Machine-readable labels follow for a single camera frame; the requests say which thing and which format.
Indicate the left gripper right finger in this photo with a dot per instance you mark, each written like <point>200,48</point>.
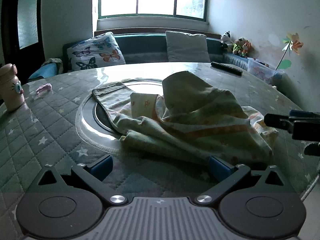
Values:
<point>226,177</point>

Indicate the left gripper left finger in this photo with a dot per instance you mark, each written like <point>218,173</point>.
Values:
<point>90,177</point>

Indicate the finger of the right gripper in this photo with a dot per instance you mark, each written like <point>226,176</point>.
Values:
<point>312,149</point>
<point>301,125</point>

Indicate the green patterned child garment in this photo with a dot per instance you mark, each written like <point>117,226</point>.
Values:
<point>190,119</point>

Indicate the round black induction hob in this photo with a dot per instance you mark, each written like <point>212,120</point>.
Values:
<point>92,123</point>

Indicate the quilted green star tablecloth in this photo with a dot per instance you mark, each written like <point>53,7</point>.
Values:
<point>39,146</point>

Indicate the clear plastic storage box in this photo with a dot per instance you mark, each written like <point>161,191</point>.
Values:
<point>264,71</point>

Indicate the colourful paper pinwheel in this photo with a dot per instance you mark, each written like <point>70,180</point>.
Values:
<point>292,43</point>

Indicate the orange plush toy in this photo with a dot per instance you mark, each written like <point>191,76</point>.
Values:
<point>245,49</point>

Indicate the small pink toy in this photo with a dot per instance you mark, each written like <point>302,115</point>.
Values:
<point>44,88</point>

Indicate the black remote control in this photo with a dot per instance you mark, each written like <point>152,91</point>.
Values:
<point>226,68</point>

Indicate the green yellow plush toy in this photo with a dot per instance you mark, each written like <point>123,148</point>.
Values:
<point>238,46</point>

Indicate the blue cushion with cloth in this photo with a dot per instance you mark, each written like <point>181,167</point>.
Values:
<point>49,68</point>

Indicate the pink cartoon water bottle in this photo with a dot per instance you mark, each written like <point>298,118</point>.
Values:
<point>11,88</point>

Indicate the black white cow plush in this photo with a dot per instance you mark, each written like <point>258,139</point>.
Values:
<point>226,43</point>

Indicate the butterfly print pillow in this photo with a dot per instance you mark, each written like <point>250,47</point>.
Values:
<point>96,52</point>

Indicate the teal bench sofa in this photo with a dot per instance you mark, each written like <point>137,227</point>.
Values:
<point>152,47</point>

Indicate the plain grey pillow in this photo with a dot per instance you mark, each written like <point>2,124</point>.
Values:
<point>186,47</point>

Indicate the dark door with glass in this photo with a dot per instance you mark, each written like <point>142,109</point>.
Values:
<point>21,36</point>

